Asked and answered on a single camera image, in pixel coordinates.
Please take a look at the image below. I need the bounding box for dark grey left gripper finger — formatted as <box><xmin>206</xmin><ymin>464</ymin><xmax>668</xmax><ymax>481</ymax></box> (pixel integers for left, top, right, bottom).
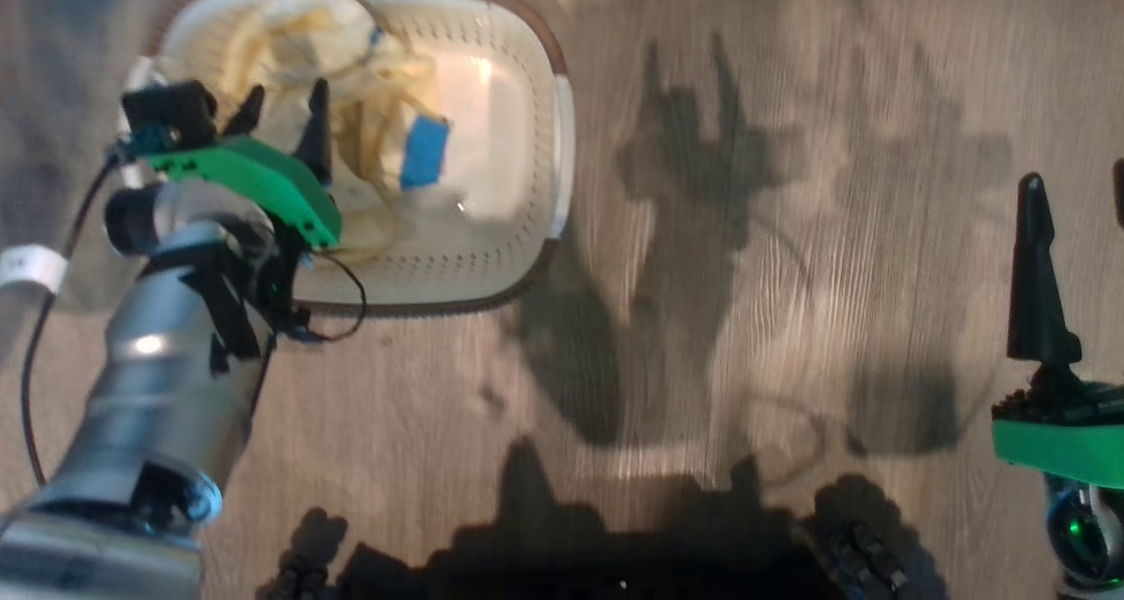
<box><xmin>224</xmin><ymin>84</ymin><xmax>266</xmax><ymax>137</ymax></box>
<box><xmin>294</xmin><ymin>77</ymin><xmax>333</xmax><ymax>186</ymax></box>

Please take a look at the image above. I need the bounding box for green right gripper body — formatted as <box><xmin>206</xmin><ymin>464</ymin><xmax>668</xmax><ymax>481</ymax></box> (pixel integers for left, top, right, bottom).
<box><xmin>991</xmin><ymin>367</ymin><xmax>1124</xmax><ymax>491</ymax></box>

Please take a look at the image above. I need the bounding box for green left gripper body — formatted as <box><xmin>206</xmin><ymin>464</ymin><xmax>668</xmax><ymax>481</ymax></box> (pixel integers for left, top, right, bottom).
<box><xmin>140</xmin><ymin>136</ymin><xmax>343</xmax><ymax>251</ymax></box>

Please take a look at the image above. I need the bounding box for pale yellow printed garment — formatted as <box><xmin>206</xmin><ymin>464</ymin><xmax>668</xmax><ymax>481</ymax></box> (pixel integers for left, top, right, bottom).
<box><xmin>176</xmin><ymin>0</ymin><xmax>414</xmax><ymax>157</ymax></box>

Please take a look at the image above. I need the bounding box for yellow garment with blue trim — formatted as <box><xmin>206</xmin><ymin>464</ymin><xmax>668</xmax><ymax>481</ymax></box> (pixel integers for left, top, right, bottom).
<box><xmin>329</xmin><ymin>51</ymin><xmax>453</xmax><ymax>263</ymax></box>

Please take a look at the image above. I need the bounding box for cream perforated laundry basket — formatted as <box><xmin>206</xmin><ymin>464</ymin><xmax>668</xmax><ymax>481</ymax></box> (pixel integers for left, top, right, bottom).
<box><xmin>145</xmin><ymin>0</ymin><xmax>576</xmax><ymax>315</ymax></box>

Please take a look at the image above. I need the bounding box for teal cable connector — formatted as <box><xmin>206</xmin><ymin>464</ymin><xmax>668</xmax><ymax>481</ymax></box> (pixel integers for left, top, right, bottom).
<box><xmin>123</xmin><ymin>126</ymin><xmax>178</xmax><ymax>158</ymax></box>

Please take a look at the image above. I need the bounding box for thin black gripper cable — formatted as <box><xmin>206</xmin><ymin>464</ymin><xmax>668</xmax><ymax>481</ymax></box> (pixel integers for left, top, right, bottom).
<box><xmin>299</xmin><ymin>249</ymin><xmax>368</xmax><ymax>343</ymax></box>

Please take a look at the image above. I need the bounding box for white cable tag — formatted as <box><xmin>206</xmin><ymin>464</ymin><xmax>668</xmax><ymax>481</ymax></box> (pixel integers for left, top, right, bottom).
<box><xmin>0</xmin><ymin>244</ymin><xmax>68</xmax><ymax>295</ymax></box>

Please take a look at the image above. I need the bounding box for thick black camera cable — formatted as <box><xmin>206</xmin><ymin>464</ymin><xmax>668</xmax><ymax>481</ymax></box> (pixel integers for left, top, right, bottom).
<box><xmin>19</xmin><ymin>148</ymin><xmax>124</xmax><ymax>487</ymax></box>

